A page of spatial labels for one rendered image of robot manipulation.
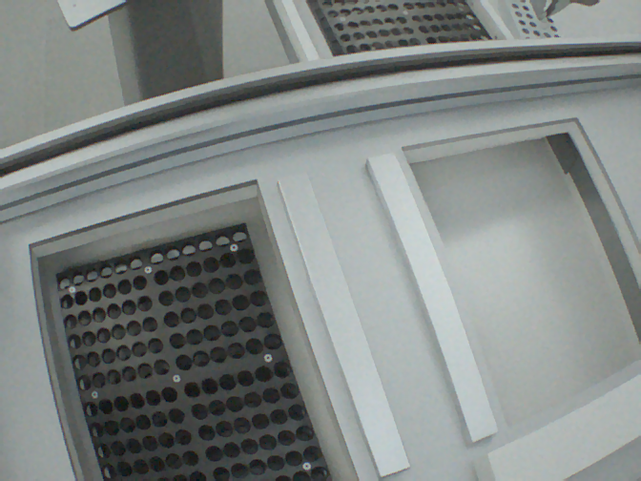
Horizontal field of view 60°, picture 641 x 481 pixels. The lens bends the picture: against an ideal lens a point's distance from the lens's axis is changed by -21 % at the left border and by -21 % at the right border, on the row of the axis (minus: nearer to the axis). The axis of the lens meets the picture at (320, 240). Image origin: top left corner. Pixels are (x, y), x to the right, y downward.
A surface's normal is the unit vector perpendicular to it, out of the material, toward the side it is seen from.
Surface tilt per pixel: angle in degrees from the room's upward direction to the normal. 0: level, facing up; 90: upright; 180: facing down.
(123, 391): 0
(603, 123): 0
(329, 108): 90
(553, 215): 0
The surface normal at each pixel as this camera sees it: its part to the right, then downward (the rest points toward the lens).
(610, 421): 0.08, -0.43
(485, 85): 0.30, 0.87
